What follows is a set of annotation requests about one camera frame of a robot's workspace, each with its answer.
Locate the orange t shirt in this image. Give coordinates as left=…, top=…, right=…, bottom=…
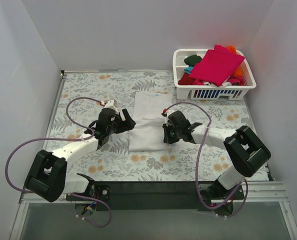
left=225, top=45, right=244, bottom=78

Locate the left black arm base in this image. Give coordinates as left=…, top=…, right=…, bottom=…
left=84, top=183, right=111, bottom=202

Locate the dark green t shirt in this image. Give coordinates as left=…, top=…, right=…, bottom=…
left=184, top=54, right=202, bottom=67

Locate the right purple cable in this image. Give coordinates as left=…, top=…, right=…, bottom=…
left=162, top=101, right=249, bottom=218

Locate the floral patterned table mat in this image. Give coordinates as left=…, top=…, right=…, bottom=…
left=43, top=71, right=252, bottom=181

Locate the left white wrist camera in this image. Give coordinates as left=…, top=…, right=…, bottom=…
left=100, top=99, right=126, bottom=121

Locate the aluminium frame rail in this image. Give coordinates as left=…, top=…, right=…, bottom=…
left=19, top=181, right=289, bottom=204

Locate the teal t shirt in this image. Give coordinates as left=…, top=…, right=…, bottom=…
left=184, top=66, right=194, bottom=75

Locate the white plastic basket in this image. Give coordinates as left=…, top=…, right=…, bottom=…
left=172, top=49, right=257, bottom=101

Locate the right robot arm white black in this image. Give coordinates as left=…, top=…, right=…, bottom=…
left=162, top=109, right=272, bottom=199

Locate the dark red t shirt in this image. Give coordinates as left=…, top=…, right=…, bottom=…
left=178, top=72, right=195, bottom=86

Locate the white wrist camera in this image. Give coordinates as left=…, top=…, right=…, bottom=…
left=100, top=99, right=126, bottom=121
left=161, top=108, right=175, bottom=125

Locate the purple cable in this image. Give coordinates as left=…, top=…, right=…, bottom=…
left=4, top=96, right=113, bottom=228
left=162, top=101, right=249, bottom=218

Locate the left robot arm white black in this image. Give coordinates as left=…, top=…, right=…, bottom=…
left=24, top=108, right=136, bottom=203

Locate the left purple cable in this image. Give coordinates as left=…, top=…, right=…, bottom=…
left=4, top=96, right=113, bottom=228

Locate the magenta folded t shirt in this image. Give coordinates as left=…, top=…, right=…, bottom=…
left=189, top=44, right=245, bottom=87

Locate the white t shirt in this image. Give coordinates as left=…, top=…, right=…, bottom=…
left=129, top=91, right=173, bottom=152

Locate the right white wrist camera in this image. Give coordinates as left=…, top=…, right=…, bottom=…
left=161, top=108, right=175, bottom=125

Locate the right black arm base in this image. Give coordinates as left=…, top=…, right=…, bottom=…
left=196, top=183, right=249, bottom=219

